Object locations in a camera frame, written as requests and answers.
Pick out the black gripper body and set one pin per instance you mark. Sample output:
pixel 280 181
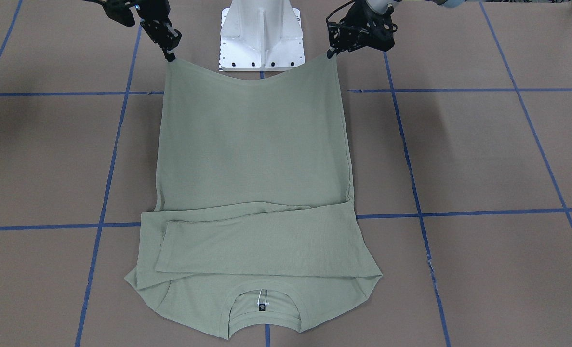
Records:
pixel 342 35
pixel 156 25

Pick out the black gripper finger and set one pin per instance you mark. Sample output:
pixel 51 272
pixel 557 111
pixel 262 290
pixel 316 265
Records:
pixel 342 38
pixel 164 35

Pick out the sage green long-sleeve shirt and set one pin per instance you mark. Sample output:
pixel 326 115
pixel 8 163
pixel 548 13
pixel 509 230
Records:
pixel 255 218

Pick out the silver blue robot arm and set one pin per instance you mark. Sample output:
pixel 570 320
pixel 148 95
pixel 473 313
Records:
pixel 339 14

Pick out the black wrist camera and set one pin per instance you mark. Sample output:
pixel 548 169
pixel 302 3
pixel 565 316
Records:
pixel 118 10

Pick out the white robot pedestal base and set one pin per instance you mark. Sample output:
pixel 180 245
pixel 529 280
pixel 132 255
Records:
pixel 260 35

